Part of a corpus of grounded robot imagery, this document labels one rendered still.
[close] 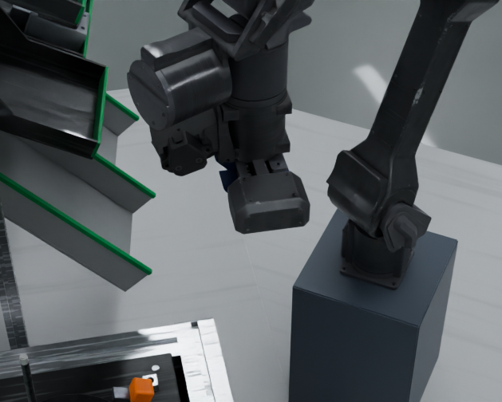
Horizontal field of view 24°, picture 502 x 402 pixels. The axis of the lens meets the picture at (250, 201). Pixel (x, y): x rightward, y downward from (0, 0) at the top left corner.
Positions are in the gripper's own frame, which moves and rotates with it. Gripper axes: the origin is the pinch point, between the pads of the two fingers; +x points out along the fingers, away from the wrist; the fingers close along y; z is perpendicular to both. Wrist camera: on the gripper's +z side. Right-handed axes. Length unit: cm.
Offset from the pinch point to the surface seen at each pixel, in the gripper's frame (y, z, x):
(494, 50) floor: -182, -111, 122
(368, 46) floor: -192, -76, 123
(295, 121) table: -57, -19, 39
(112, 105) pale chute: -42.7, 8.9, 21.2
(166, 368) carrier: -4.9, 7.8, 28.5
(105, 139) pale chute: -40.8, 10.2, 24.9
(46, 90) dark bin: -24.0, 16.7, 4.1
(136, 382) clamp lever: 4.7, 11.8, 18.3
